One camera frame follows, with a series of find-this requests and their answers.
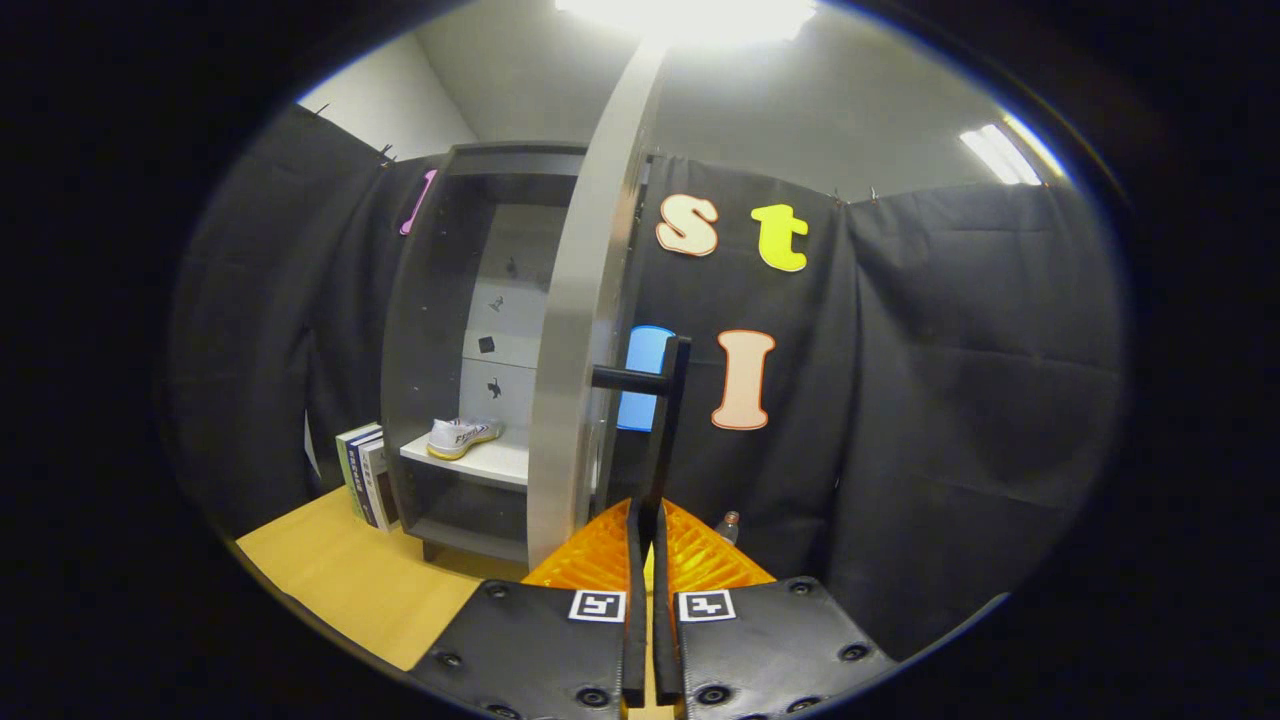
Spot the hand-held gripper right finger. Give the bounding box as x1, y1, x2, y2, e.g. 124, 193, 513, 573
652, 498, 896, 720

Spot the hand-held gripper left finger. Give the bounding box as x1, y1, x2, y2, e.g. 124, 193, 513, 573
408, 498, 649, 720

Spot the black door handle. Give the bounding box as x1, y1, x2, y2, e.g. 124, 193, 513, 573
592, 336, 693, 546

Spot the white shoe yellow sole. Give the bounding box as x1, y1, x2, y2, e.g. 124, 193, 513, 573
427, 417, 504, 461

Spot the beige shoe cabinet door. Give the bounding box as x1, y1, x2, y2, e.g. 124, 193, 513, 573
527, 40, 669, 571

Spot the dark grey shoe cabinet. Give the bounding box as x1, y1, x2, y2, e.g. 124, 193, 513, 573
380, 140, 653, 566

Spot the blue book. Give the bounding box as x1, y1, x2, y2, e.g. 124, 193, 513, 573
347, 432, 386, 528

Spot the black backdrop cloth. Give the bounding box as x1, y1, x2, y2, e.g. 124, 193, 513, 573
165, 100, 1131, 661

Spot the long ceiling light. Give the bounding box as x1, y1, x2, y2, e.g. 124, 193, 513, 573
958, 115, 1066, 187

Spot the large ceiling light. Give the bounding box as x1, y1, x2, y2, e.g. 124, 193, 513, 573
555, 0, 819, 46

